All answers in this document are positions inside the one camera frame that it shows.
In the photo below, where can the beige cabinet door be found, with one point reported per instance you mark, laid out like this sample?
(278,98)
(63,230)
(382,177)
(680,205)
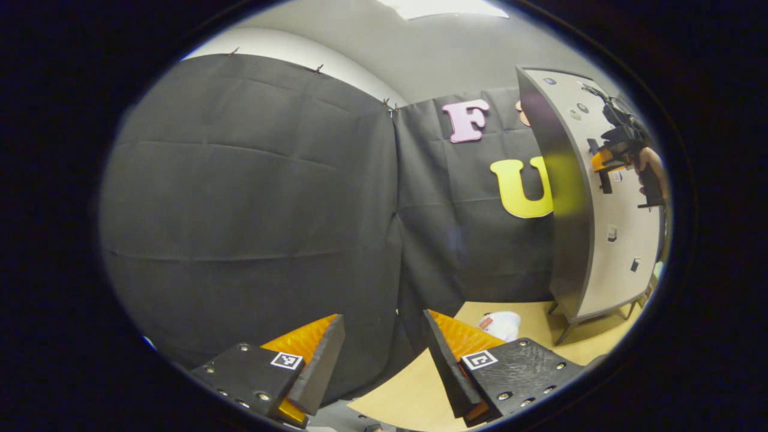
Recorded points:
(618,258)

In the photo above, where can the large ceiling light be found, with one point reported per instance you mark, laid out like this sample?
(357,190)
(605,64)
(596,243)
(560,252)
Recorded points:
(444,7)

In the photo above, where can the dark grey cabinet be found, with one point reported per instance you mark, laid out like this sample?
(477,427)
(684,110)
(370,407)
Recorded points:
(558,210)

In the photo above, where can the black backdrop cloth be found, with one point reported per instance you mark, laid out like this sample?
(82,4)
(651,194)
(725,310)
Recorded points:
(252,198)

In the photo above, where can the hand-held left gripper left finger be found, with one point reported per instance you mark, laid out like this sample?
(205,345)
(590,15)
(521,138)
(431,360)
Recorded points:
(324,366)

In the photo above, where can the white plush toy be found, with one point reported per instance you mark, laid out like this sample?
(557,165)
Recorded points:
(503,325)

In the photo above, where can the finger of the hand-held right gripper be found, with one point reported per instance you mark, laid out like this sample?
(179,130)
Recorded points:
(603,162)

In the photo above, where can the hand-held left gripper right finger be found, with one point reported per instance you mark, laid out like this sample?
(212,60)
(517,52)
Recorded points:
(447,366)

